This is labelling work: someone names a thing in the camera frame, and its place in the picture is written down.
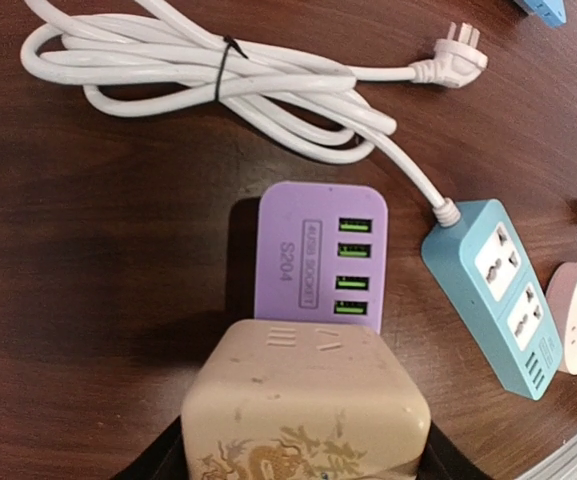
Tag beige cube socket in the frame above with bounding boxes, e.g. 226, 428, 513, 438
181, 319, 431, 479

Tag purple power strip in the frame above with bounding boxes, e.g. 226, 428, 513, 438
254, 181, 388, 332

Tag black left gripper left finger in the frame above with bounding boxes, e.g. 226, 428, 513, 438
112, 417, 188, 480

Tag white teal strip cable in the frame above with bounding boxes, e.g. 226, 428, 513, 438
20, 0, 490, 226

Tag teal usb power strip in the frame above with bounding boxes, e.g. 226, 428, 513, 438
421, 199, 563, 400

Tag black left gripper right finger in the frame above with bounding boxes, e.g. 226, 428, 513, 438
417, 422, 481, 480

